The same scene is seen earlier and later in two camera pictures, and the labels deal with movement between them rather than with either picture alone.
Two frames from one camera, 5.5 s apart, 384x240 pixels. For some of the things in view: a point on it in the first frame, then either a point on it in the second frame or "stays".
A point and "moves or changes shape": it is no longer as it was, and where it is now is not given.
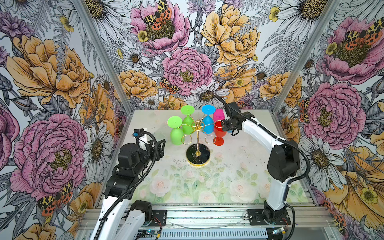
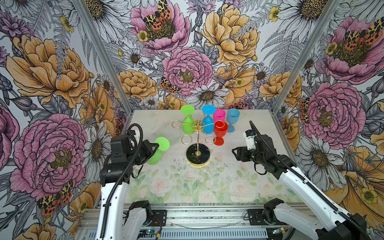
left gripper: x=160 y=153 to x=147 y=146
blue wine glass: x=207 y=123 stays
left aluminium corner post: x=97 y=40 stays
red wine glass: x=218 y=140 stays
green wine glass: x=177 y=134 moves or changes shape
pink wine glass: x=218 y=115 stays
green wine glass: x=188 y=123 stays
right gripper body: x=228 y=125 to x=252 y=155
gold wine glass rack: x=197 y=154 stays
